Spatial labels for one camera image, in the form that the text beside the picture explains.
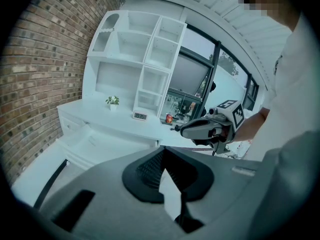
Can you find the person's right hand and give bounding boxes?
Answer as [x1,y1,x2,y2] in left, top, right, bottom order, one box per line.
[212,126,230,143]

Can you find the pink digital clock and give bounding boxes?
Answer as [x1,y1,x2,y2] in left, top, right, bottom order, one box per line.
[131,111,148,122]

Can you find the black window frame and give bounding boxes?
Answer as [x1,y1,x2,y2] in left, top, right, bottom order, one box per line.
[174,22,260,121]

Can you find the white shelf hutch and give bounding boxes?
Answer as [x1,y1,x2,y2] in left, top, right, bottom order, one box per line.
[86,8,188,119]

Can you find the person's white shirt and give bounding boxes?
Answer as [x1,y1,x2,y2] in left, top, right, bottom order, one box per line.
[246,8,320,163]

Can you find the person's head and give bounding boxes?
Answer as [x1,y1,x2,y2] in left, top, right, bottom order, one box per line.
[237,0,305,32]

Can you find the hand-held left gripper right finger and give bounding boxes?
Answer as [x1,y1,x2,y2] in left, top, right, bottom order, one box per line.
[163,145,276,240]

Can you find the white desk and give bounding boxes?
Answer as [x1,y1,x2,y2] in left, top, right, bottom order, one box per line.
[56,100,162,171]

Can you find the person's right forearm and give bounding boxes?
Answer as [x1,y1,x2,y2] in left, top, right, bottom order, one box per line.
[233,106,271,143]

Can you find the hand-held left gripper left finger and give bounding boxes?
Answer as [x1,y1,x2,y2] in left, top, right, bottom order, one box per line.
[33,145,182,240]

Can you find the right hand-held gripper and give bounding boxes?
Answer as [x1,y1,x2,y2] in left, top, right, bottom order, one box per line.
[179,99,245,155]

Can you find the white desk drawer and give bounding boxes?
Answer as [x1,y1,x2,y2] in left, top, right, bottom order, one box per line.
[59,123,161,171]

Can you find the small potted plant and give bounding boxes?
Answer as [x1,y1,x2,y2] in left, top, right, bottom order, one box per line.
[105,95,120,112]

